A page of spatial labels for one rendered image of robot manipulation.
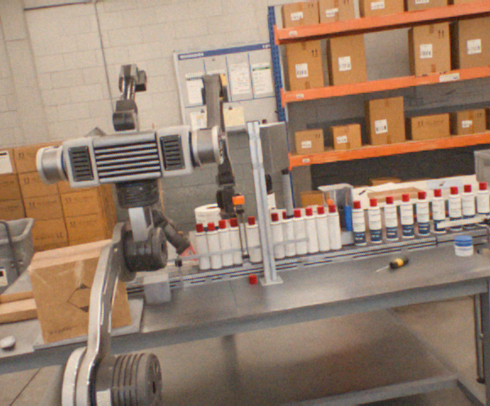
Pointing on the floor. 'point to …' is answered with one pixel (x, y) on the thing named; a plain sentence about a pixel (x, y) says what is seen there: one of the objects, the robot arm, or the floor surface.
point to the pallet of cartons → (44, 200)
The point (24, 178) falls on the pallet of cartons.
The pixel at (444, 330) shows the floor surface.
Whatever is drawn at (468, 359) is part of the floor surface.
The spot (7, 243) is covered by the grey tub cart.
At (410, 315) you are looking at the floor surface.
